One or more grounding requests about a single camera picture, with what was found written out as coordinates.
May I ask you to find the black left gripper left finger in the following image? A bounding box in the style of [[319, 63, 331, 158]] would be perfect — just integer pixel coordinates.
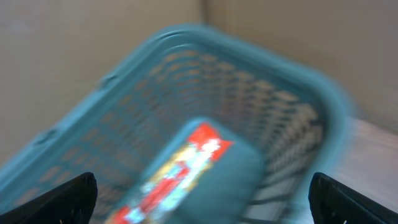
[[1, 172, 98, 224]]

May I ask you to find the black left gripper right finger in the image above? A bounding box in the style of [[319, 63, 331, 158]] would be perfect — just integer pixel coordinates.
[[308, 172, 397, 224]]

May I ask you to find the grey plastic mesh basket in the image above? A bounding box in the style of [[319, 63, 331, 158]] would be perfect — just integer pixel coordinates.
[[1, 24, 353, 223]]

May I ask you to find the red snack package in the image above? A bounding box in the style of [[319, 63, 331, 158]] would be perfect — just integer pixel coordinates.
[[105, 122, 234, 224]]

